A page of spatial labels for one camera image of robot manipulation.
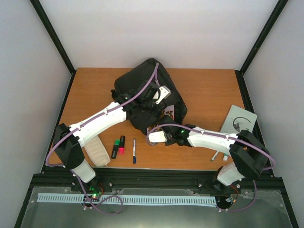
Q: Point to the dog picture book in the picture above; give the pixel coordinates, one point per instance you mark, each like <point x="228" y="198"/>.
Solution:
<point x="167" y="114"/>

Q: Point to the black student backpack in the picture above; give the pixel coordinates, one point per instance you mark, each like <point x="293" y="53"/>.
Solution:
<point x="145" y="112"/>

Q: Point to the grey paperback book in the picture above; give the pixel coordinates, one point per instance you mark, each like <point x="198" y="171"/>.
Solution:
<point x="238" y="119"/>

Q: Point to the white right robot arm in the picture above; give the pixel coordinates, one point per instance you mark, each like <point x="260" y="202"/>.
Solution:
<point x="249" y="155"/>

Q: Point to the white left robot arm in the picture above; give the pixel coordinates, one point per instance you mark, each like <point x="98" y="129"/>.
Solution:
<point x="70" y="141"/>

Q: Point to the green highlighter marker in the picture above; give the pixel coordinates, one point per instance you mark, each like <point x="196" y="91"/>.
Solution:
<point x="115" y="148"/>

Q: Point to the pink highlighter marker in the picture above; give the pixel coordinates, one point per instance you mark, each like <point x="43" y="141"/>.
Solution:
<point x="121" y="145"/>

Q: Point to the blue ballpoint pen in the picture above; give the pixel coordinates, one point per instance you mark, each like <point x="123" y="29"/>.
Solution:
<point x="134" y="151"/>

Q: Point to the beige pencil case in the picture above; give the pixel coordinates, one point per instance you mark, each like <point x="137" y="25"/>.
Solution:
<point x="97" y="152"/>

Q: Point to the grey whiteboard marker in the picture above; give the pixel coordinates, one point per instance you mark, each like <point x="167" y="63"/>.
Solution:
<point x="214" y="156"/>

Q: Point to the white glue stick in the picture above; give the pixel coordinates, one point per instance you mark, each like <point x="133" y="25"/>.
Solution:
<point x="225" y="157"/>

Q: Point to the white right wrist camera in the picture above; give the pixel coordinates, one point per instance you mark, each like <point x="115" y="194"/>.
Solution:
<point x="157" y="137"/>

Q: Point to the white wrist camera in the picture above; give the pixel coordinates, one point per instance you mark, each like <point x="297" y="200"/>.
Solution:
<point x="157" y="137"/>
<point x="162" y="93"/>

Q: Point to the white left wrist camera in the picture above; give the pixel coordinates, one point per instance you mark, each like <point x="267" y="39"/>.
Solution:
<point x="162" y="93"/>

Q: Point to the black right frame post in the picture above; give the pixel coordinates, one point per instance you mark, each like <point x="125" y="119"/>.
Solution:
<point x="276" y="12"/>

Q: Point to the black frame post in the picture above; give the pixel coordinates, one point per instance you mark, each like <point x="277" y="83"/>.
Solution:
<point x="276" y="12"/>
<point x="53" y="35"/>

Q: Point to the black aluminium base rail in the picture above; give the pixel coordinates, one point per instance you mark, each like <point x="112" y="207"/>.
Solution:
<point x="109" y="179"/>

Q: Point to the black left frame post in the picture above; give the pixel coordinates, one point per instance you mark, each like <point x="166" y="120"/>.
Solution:
<point x="53" y="35"/>

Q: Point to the light blue cable duct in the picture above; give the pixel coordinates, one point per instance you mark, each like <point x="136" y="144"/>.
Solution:
<point x="130" y="200"/>

